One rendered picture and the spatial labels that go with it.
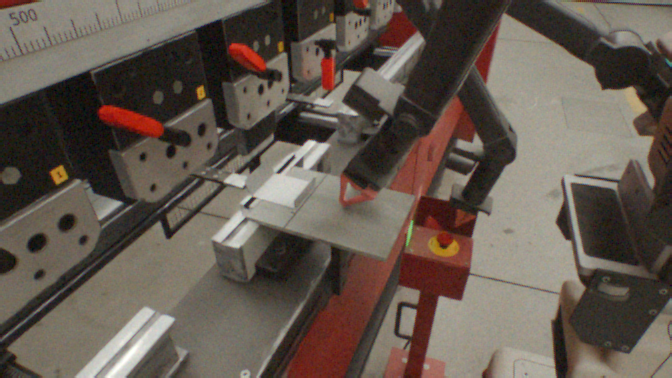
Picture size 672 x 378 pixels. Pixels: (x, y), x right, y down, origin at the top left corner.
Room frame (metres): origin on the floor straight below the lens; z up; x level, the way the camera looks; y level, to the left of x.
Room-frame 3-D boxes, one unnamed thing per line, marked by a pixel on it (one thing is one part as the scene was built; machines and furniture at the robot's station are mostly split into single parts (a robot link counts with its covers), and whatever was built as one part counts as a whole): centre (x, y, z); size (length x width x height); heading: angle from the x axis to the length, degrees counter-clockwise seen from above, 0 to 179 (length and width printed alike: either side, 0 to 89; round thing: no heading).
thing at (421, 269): (0.77, -0.26, 0.75); 0.20 x 0.16 x 0.18; 161
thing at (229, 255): (0.71, 0.12, 0.92); 0.39 x 0.06 x 0.10; 157
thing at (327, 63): (0.78, 0.03, 1.20); 0.04 x 0.02 x 0.10; 67
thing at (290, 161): (0.69, 0.13, 0.99); 0.20 x 0.03 x 0.03; 157
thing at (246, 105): (0.64, 0.15, 1.26); 0.15 x 0.09 x 0.17; 157
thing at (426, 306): (0.77, -0.26, 0.39); 0.05 x 0.05 x 0.54; 71
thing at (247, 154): (0.66, 0.15, 1.13); 0.10 x 0.02 x 0.10; 157
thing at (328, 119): (1.36, 0.26, 0.81); 0.64 x 0.08 x 0.14; 67
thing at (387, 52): (2.05, -0.04, 0.81); 0.64 x 0.08 x 0.14; 67
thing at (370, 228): (0.60, 0.01, 1.00); 0.26 x 0.18 x 0.01; 67
